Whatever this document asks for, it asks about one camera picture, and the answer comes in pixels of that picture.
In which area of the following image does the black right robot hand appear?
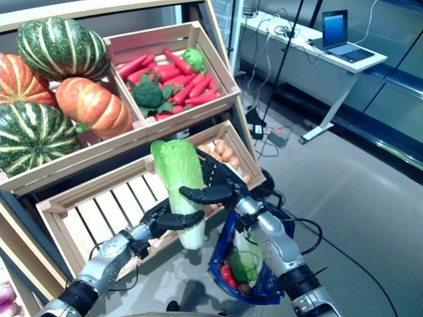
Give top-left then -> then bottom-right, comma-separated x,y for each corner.
179,148 -> 249,209

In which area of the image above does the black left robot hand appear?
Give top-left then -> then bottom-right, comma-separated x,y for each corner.
140,199 -> 206,237

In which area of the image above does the blue plastic shopping basket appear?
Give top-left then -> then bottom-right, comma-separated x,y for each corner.
207,203 -> 297,304

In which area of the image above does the wooden slatted crate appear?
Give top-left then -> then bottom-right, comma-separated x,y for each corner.
193,119 -> 268,192
103,21 -> 241,133
35,153 -> 229,277

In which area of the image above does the black power brick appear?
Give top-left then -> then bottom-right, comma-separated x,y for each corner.
249,108 -> 267,139

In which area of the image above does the red tomato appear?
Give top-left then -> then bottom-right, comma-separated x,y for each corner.
219,265 -> 239,290

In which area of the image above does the grey power adapter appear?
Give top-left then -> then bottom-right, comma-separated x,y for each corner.
269,127 -> 291,148

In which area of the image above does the red orange carrot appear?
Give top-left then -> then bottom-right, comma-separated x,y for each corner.
116,54 -> 149,79
188,75 -> 213,99
154,64 -> 182,82
173,73 -> 206,106
164,48 -> 194,76
184,92 -> 223,106

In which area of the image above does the large wooden crate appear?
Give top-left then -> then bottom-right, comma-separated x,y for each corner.
0,55 -> 149,195

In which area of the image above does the dark green broccoli head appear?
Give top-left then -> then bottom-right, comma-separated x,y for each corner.
127,75 -> 184,118

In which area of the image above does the light green bell pepper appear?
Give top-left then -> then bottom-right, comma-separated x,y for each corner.
182,48 -> 206,74

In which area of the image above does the elongated orange pumpkin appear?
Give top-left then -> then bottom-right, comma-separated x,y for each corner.
55,77 -> 135,141

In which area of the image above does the white desk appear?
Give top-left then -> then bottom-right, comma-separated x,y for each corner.
238,9 -> 388,145

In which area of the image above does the black tripod stand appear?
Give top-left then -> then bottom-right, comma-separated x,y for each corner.
262,0 -> 305,122

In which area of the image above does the green striped pumpkin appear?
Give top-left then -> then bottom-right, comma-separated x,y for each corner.
0,101 -> 80,178
16,17 -> 112,82

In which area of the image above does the purple white turnip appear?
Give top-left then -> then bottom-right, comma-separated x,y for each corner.
0,280 -> 17,311

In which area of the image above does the open laptop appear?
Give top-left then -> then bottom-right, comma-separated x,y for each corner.
321,9 -> 377,64

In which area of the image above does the round orange striped pumpkin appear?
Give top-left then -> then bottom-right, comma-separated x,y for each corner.
0,52 -> 59,108

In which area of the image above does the black basket handle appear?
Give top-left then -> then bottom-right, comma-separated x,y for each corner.
260,168 -> 288,219

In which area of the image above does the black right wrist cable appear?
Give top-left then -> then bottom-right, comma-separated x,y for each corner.
284,216 -> 324,257

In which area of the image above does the white glass door frame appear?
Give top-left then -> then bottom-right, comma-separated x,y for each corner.
211,0 -> 246,77

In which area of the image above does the black floor cable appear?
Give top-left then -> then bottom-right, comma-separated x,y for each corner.
322,236 -> 399,317

